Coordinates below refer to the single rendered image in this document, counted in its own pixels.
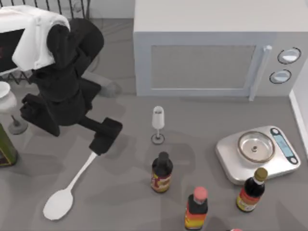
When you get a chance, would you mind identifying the black wire rack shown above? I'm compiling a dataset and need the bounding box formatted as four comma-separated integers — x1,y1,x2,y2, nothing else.
0,0,92,85

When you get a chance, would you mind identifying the clear champagne glass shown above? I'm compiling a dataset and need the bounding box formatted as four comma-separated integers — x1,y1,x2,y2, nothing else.
151,105,167,145

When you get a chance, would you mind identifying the dark bottle with pink cap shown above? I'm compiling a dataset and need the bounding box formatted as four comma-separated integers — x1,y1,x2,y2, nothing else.
184,186,209,231

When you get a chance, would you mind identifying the dark bottle with gold cap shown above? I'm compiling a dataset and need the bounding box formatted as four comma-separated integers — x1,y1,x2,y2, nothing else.
235,167,269,213

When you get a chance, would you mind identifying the silver kitchen scale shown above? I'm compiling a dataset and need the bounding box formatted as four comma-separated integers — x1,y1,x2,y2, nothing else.
215,125,302,186

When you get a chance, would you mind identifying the microwave door handle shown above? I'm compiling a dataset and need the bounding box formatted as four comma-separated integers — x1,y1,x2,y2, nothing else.
248,45,273,102

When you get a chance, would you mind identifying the microwave oven door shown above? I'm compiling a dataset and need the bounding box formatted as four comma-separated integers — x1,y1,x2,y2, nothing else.
134,33,273,97

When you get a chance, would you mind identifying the green bottle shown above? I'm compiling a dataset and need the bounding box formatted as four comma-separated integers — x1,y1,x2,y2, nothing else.
0,123,19,167

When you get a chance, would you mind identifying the white spoon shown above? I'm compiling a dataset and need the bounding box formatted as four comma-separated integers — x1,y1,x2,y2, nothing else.
42,152,98,221

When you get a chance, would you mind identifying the pale microwave oven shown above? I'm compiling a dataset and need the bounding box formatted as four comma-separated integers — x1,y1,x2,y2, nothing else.
133,0,304,102

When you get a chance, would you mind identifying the dark bottle with black cap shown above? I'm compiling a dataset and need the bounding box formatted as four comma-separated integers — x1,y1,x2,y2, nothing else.
150,151,174,194

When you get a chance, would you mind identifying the microwave knob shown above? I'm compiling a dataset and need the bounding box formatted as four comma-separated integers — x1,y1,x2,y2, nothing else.
269,69,293,85
276,47,302,64

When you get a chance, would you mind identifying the white goblet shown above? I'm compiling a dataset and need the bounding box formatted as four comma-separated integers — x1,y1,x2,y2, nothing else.
0,81,28,135

